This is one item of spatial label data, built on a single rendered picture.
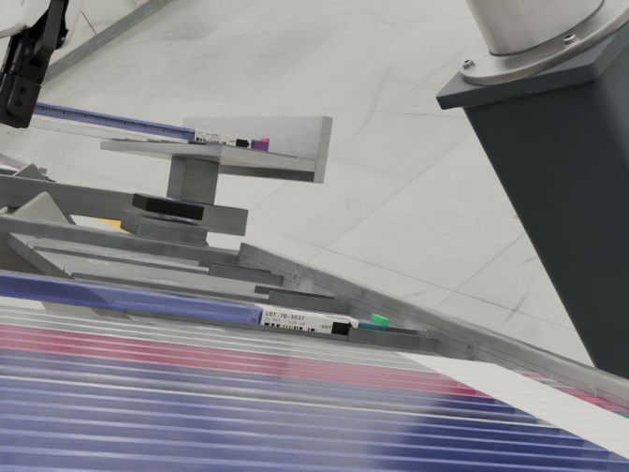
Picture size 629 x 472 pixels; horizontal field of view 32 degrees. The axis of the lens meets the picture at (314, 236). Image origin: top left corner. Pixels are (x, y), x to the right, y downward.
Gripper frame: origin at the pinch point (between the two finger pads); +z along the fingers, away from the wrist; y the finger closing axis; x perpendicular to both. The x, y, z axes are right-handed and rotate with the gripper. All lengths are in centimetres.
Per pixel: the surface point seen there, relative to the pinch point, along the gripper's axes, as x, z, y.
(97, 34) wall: 212, -142, -710
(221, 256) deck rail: 16.8, 7.9, 14.2
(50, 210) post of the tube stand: 8.4, 8.0, -8.0
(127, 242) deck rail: 8.7, 9.0, 13.7
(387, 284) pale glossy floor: 115, 0, -104
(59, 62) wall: 191, -112, -712
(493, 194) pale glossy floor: 136, -27, -103
